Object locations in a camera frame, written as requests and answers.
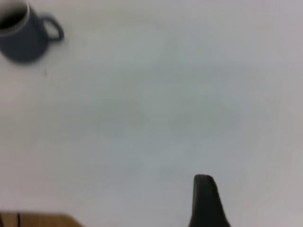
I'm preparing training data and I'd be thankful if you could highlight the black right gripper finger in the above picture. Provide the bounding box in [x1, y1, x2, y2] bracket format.
[188, 174, 232, 227]

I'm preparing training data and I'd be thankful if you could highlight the dark grey ceramic mug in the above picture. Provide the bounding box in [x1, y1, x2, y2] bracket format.
[0, 0, 65, 63]

